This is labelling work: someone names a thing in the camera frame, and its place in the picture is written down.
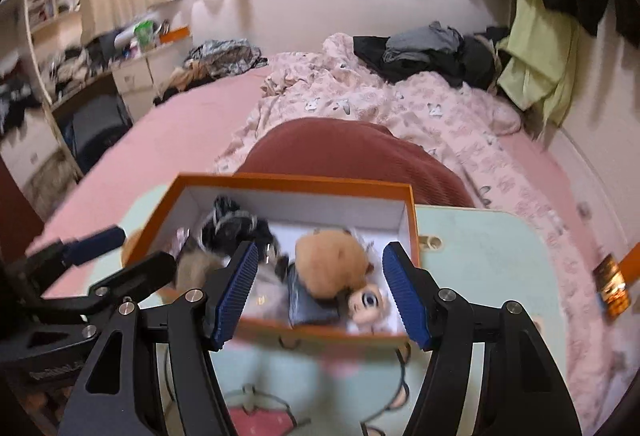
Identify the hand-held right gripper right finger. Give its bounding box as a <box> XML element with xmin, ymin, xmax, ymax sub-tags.
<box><xmin>381</xmin><ymin>241</ymin><xmax>583</xmax><ymax>436</ymax></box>

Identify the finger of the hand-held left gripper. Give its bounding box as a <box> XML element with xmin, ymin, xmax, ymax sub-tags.
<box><xmin>20</xmin><ymin>225</ymin><xmax>127</xmax><ymax>301</ymax></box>
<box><xmin>87</xmin><ymin>251</ymin><xmax>178</xmax><ymax>317</ymax></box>

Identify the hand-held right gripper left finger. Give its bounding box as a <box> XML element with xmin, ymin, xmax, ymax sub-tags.
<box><xmin>57</xmin><ymin>240</ymin><xmax>261</xmax><ymax>436</ymax></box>

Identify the beige fur pompom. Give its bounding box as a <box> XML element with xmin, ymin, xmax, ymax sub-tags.
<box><xmin>175</xmin><ymin>246</ymin><xmax>231</xmax><ymax>299</ymax></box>

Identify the black frilly cloth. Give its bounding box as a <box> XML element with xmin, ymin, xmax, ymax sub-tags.
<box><xmin>200</xmin><ymin>195</ymin><xmax>276</xmax><ymax>261</ymax></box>

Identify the orange-haired doll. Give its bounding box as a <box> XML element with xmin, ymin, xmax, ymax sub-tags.
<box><xmin>294</xmin><ymin>227</ymin><xmax>391</xmax><ymax>332</ymax></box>

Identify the orange cardboard box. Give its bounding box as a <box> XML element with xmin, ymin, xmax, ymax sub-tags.
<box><xmin>122</xmin><ymin>172</ymin><xmax>421</xmax><ymax>351</ymax></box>

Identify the grey blue cloth pouch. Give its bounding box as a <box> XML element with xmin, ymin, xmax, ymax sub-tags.
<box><xmin>286</xmin><ymin>263</ymin><xmax>343</xmax><ymax>328</ymax></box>

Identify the beige fluffy cloth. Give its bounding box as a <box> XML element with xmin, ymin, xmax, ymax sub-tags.
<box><xmin>22</xmin><ymin>147</ymin><xmax>85</xmax><ymax>209</ymax></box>

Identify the light green lap table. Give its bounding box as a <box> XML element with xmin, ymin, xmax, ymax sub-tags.
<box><xmin>117</xmin><ymin>186</ymin><xmax>561</xmax><ymax>436</ymax></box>

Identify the black chair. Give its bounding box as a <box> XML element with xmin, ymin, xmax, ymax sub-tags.
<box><xmin>52</xmin><ymin>93</ymin><xmax>133</xmax><ymax>177</ymax></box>

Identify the pink bed sheet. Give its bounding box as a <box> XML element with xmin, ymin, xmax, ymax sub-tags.
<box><xmin>27</xmin><ymin>66</ymin><xmax>640</xmax><ymax>367</ymax></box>

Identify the dark red pillow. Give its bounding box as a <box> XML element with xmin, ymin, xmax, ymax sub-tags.
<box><xmin>240</xmin><ymin>117</ymin><xmax>476</xmax><ymax>209</ymax></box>

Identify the white desk with drawers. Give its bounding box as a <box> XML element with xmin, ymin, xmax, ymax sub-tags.
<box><xmin>47</xmin><ymin>28</ymin><xmax>193</xmax><ymax>121</ymax></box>

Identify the pile of mixed clothes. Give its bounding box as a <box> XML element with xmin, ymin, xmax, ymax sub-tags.
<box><xmin>0</xmin><ymin>43</ymin><xmax>118</xmax><ymax>137</ymax></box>

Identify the pink floral quilt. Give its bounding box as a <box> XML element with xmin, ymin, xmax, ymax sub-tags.
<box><xmin>215</xmin><ymin>33</ymin><xmax>626</xmax><ymax>427</ymax></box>

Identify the green and white bag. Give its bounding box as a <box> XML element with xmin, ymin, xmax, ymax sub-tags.
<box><xmin>114</xmin><ymin>20</ymin><xmax>168</xmax><ymax>51</ymax></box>

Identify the patterned clothes pile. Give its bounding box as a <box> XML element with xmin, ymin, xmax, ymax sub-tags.
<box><xmin>152</xmin><ymin>38</ymin><xmax>268</xmax><ymax>104</ymax></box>

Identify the dark clothes pile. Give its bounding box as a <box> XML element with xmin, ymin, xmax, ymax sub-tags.
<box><xmin>352</xmin><ymin>20</ymin><xmax>511</xmax><ymax>89</ymax></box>

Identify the yellow-green garment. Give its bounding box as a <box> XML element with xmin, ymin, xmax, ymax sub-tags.
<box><xmin>495</xmin><ymin>0</ymin><xmax>581</xmax><ymax>127</ymax></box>

